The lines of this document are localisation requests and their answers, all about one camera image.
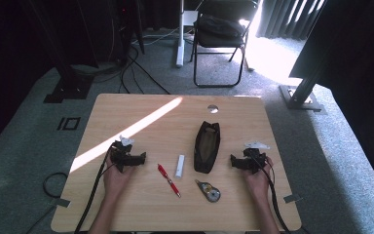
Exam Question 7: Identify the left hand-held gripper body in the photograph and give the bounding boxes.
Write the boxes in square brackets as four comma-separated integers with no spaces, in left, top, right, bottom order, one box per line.
[110,135,140,174]

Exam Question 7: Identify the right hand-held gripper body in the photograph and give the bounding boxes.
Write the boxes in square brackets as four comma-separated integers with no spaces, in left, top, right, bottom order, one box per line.
[239,140,271,175]

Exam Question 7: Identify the black pencil case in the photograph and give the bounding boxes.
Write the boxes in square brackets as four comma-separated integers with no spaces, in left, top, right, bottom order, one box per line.
[193,120,222,175]

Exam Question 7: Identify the red pen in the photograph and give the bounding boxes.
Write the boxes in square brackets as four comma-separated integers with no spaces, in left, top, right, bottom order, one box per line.
[157,163,182,199]

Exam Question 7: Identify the grey correction tape dispenser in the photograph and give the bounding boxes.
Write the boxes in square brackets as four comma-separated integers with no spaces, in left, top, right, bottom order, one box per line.
[194,178,222,204]

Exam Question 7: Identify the white eraser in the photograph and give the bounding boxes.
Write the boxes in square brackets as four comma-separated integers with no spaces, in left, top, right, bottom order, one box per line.
[174,154,186,179]

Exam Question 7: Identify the person's right hand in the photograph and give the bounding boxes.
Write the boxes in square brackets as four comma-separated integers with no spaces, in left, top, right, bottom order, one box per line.
[242,156,275,200]

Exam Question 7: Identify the person's left hand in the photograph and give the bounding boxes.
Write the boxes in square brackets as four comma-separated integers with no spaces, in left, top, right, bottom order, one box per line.
[101,155,136,203]

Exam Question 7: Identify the grey tape piece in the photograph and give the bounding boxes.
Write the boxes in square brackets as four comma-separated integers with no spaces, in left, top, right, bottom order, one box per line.
[282,193,304,205]
[52,197,72,209]

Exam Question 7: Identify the black stand with base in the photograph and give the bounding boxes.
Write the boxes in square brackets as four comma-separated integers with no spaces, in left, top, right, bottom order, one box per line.
[28,0,95,104]

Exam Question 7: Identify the black folding chair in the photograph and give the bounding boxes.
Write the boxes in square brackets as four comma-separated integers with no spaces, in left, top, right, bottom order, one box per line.
[189,0,261,89]

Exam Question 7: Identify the white desk leg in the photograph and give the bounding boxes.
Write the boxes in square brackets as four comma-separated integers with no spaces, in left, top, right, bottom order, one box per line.
[175,0,187,69]

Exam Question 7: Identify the black bag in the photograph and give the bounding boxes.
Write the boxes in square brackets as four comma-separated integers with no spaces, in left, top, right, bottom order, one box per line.
[194,14,246,41]

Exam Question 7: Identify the dark curtain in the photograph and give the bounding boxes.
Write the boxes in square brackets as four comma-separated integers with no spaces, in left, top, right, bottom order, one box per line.
[255,0,326,42]

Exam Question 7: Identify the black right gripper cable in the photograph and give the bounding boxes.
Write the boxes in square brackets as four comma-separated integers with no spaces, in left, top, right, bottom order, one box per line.
[248,155,291,234]

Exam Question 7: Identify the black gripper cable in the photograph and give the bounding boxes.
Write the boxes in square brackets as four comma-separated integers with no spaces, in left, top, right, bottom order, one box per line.
[248,155,291,234]
[73,145,117,234]

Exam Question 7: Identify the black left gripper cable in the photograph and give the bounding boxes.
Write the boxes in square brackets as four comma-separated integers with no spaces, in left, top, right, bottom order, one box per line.
[73,145,117,234]

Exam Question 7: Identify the black post on metal plate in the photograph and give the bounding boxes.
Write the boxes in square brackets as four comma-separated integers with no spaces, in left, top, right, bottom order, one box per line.
[278,0,328,114]

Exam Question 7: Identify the black looped floor cable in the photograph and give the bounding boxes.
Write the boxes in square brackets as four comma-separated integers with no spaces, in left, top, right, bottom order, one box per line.
[24,172,70,234]

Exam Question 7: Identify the white floor cable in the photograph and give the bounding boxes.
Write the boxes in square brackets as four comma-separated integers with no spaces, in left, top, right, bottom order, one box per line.
[131,26,181,47]

